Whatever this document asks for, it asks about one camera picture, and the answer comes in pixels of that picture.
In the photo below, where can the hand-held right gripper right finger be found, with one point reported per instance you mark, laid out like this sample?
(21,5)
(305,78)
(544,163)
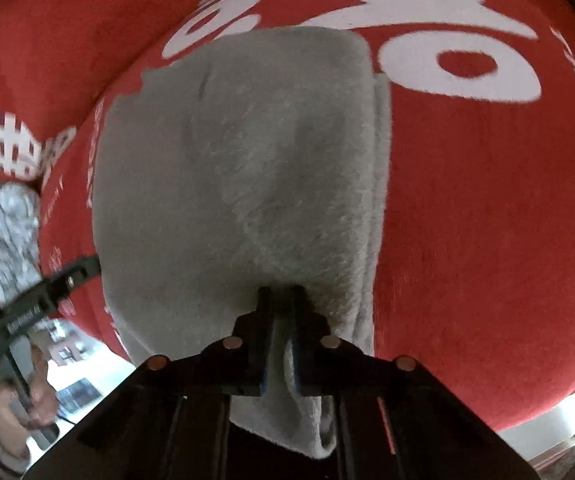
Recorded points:
(307,355)

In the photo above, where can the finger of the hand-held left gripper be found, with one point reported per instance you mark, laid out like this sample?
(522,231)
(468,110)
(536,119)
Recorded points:
(52,292)

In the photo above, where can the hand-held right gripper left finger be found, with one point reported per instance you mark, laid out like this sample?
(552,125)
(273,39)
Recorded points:
(262,340)

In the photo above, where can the grey knit sweater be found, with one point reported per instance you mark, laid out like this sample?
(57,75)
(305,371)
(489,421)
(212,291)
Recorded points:
(242,160)

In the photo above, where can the person's left hand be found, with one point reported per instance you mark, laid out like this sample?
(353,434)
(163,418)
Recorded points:
(42,400)

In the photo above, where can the white grey patterned cloth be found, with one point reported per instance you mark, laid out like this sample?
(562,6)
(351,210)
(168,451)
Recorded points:
(12,220)

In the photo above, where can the dark flat device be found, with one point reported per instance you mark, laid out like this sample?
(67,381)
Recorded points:
(78,394)

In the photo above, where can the pale pink round object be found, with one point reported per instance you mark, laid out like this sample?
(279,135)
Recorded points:
(5,447)

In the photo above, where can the red printed blanket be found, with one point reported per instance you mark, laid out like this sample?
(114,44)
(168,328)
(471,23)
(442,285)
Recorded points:
(467,210)

